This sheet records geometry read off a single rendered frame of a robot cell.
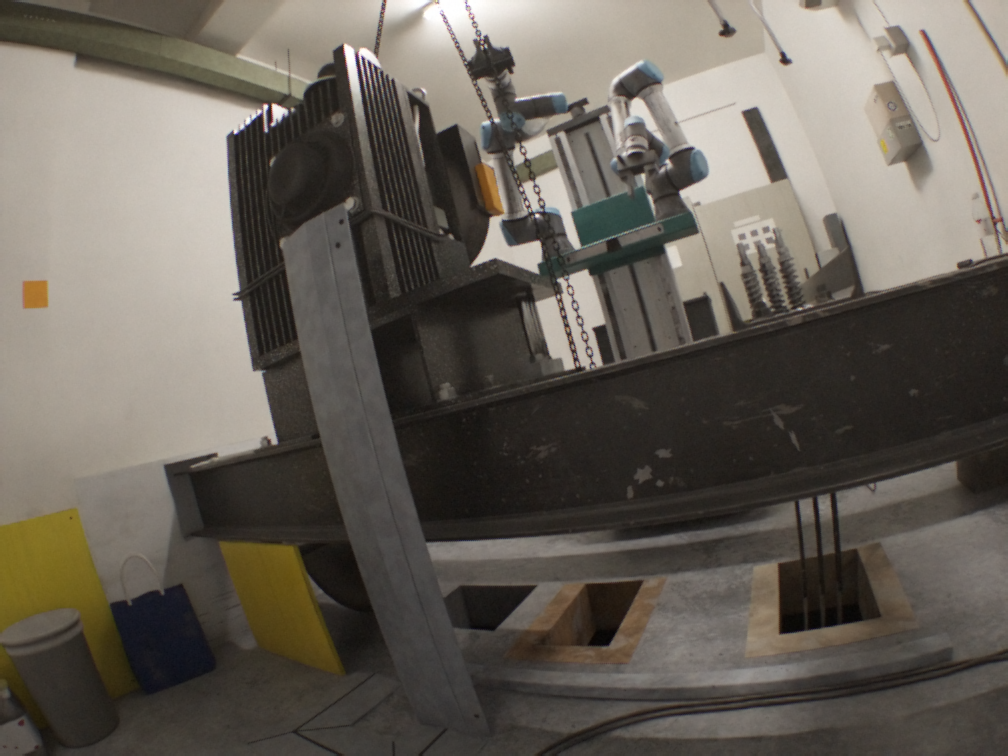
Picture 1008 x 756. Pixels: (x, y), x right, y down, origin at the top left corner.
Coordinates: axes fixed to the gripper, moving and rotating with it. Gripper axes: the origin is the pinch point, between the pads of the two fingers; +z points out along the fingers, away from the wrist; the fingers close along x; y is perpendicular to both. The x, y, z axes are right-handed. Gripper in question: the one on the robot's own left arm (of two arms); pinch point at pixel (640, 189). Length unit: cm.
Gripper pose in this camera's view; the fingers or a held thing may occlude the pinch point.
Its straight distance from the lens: 153.9
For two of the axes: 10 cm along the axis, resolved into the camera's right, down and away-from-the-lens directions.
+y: -5.8, -2.8, -7.7
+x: 8.1, -0.9, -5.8
